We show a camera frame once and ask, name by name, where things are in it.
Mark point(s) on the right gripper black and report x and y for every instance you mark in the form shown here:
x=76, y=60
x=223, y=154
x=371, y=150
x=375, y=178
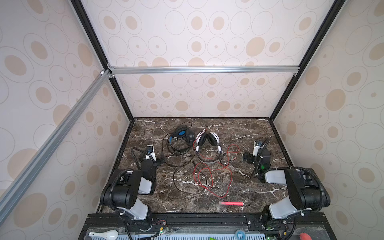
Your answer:
x=250, y=157

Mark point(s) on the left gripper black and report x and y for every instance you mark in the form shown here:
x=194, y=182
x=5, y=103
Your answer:
x=156, y=161

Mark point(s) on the black blue headphones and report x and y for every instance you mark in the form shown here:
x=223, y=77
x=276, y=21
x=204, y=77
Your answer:
x=181, y=140

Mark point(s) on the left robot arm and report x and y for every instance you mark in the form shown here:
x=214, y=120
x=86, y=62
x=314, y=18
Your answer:
x=121, y=192

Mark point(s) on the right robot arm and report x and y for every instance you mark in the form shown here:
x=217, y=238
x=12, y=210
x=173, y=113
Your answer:
x=306, y=192

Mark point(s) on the pink marker pen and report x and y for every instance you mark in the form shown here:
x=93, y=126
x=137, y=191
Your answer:
x=231, y=203

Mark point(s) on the white spoon-shaped tool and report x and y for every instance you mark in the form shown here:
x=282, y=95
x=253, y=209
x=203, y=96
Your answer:
x=108, y=235

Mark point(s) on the blue round cap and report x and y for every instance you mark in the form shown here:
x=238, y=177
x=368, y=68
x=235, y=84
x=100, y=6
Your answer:
x=240, y=235

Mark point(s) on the red round object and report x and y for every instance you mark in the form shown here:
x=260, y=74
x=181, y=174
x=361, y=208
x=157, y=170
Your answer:
x=305, y=236

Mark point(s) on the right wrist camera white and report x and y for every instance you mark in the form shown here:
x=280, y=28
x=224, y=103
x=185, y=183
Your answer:
x=257, y=146

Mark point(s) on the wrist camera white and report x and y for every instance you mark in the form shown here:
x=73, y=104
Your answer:
x=150, y=153
x=257, y=146

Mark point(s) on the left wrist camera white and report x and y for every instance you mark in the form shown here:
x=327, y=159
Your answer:
x=150, y=153

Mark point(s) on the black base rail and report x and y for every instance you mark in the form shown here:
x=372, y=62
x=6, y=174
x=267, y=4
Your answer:
x=210, y=226

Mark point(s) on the horizontal aluminium rail back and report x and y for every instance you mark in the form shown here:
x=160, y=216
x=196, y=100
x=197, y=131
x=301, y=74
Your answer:
x=199, y=70

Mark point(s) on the aluminium rail left wall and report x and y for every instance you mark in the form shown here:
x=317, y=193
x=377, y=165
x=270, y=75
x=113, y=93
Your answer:
x=21, y=184

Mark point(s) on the black frame post right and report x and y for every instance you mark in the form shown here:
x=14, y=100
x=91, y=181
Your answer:
x=320, y=35

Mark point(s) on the black frame post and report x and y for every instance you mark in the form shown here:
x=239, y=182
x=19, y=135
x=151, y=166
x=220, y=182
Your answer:
x=96, y=44
x=320, y=35

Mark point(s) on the black frame post left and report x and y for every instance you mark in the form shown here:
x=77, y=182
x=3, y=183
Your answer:
x=96, y=44

